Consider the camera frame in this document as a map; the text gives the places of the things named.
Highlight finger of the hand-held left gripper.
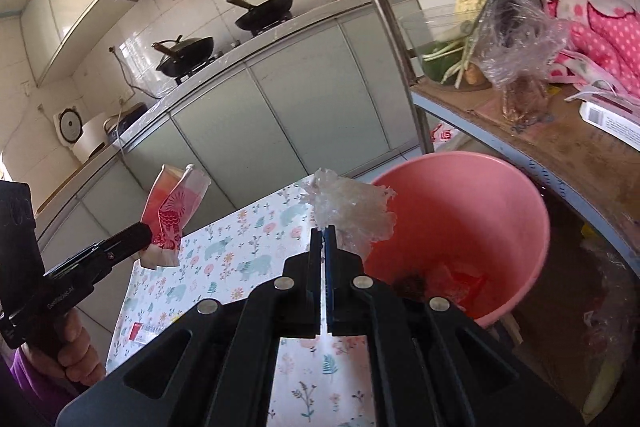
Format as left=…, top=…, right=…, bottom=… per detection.
left=90, top=224, right=153, bottom=256
left=47, top=232, right=154, bottom=289

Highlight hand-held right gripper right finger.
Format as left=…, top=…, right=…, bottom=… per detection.
left=324, top=227, right=586, bottom=427

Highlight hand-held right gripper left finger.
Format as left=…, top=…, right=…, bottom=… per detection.
left=56, top=227, right=323, bottom=427

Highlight red white paper wrapper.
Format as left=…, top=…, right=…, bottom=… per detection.
left=140, top=164, right=208, bottom=270

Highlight clear plastic bag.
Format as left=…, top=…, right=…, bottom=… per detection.
left=300, top=167, right=398, bottom=258

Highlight red white medicine box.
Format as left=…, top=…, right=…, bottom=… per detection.
left=127, top=322, right=173, bottom=344

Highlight red plastic packet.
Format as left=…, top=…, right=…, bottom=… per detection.
left=430, top=263, right=488, bottom=310

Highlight pink plastic bucket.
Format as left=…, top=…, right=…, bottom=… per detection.
left=362, top=151, right=551, bottom=328

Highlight person's left forearm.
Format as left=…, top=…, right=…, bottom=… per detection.
left=9, top=349, right=83, bottom=423

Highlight person's left hand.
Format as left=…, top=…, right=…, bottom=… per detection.
left=22, top=309, right=107, bottom=395

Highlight floral printed tablecloth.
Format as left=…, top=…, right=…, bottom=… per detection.
left=105, top=174, right=381, bottom=427

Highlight white rice cooker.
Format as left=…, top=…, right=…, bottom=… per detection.
left=52, top=107, right=108, bottom=160

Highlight black countertop cooker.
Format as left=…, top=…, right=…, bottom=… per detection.
left=102, top=103, right=147, bottom=134

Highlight kitchen counter cabinets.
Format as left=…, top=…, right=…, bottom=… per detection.
left=30, top=0, right=431, bottom=308

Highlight lidded black wok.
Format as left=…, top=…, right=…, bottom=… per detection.
left=152, top=36, right=215, bottom=80

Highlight green vegetable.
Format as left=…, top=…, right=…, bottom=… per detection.
left=422, top=52, right=466, bottom=84

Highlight metal shelf rack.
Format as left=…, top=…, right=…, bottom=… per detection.
left=320, top=0, right=640, bottom=268

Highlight open black wok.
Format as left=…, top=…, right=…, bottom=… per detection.
left=223, top=0, right=293, bottom=32

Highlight clear plastic container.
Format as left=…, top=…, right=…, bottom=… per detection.
left=400, top=4, right=481, bottom=48

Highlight clear plastic bags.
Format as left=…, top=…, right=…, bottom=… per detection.
left=582, top=252, right=637, bottom=414

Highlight clear bag with food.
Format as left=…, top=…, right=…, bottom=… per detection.
left=472, top=0, right=571, bottom=124

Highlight cauliflower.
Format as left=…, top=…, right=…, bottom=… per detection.
left=455, top=0, right=493, bottom=30

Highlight white cardboard box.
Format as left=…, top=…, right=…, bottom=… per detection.
left=580, top=99, right=640, bottom=144

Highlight pink polka-dot cloth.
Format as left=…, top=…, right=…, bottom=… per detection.
left=542, top=0, right=640, bottom=108

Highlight black power cable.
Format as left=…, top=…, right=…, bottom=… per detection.
left=109, top=46, right=156, bottom=100

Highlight white wall cabinets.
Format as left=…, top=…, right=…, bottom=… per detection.
left=20, top=0, right=121, bottom=88

